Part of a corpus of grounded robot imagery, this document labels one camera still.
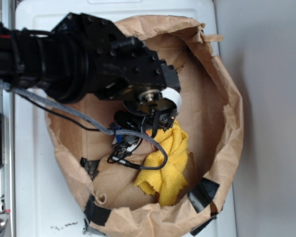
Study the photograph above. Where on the black tape inner left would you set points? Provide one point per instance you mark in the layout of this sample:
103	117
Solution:
91	166

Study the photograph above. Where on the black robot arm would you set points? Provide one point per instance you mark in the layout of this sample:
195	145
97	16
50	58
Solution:
84	55

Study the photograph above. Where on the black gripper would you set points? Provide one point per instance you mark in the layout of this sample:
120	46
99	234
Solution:
154	110

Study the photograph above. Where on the black tape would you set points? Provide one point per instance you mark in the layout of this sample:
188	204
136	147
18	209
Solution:
200	197
91	166
96	214

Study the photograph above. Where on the yellow microfiber cloth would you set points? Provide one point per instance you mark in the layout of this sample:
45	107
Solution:
167	182

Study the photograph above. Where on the black tape bottom right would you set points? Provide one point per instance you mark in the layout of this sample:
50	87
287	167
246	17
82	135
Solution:
200	197

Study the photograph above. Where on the aluminium frame rail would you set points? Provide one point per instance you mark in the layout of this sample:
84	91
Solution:
7	227

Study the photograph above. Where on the brown paper bag bin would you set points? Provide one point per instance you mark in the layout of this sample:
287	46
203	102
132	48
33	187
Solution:
211	115

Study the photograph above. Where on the black tape bottom left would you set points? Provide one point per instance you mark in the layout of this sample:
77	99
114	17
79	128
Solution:
96	214

